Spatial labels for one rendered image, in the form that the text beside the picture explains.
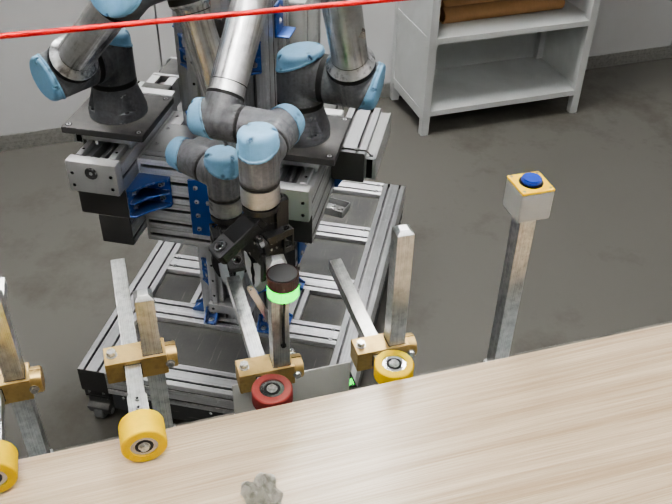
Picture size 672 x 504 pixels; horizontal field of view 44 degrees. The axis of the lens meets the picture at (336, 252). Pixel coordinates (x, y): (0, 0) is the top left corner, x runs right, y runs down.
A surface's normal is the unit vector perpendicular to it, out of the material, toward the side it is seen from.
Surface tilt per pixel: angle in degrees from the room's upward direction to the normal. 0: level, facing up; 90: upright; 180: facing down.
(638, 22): 90
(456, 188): 0
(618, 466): 0
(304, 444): 0
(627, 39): 90
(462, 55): 90
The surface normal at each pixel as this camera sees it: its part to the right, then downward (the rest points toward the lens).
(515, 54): 0.31, 0.58
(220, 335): 0.02, -0.79
